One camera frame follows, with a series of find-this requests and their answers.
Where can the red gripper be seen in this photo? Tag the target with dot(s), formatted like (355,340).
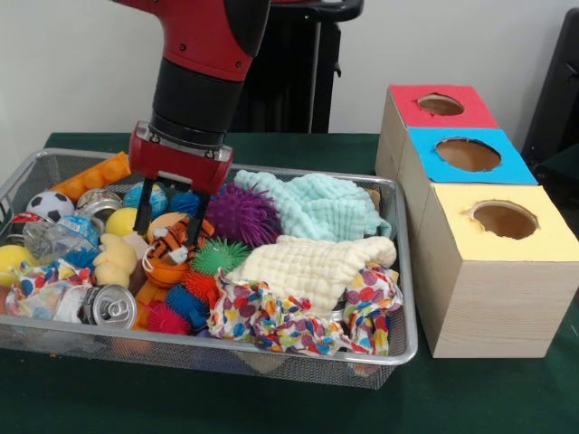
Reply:
(176,165)

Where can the orange tiger plush toy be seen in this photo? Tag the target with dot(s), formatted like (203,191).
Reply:
(169,242)

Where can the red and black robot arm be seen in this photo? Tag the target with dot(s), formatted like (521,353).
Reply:
(199,68)

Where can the silver mesh bin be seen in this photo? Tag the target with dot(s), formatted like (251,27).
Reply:
(135,357)

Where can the wooden box with three holes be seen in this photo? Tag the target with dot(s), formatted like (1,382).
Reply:
(497,307)

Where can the orange toy basketball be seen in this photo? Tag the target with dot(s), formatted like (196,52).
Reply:
(169,273)

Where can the green spiky ball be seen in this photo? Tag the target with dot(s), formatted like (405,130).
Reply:
(221,255)

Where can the purple spiky ball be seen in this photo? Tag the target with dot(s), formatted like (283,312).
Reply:
(244,214)

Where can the orange plastic block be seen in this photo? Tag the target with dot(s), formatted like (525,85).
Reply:
(97,174)

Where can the black and white soccer ball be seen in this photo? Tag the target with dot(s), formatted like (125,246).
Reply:
(50,205)

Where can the mint green cloth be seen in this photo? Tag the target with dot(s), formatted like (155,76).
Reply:
(316,208)

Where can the cream waffle cloth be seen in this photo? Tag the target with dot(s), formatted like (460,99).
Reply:
(307,267)

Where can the confetti print cloth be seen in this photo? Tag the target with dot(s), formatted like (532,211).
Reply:
(271,321)

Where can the yellow ball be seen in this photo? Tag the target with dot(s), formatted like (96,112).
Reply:
(16,262)

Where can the polka dot cloth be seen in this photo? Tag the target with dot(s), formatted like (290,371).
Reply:
(371,298)

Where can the dark green table cloth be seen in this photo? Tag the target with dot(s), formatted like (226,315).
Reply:
(271,407)

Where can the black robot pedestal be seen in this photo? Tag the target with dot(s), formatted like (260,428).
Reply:
(298,68)

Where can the black frame stand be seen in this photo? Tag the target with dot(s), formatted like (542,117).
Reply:
(556,90)

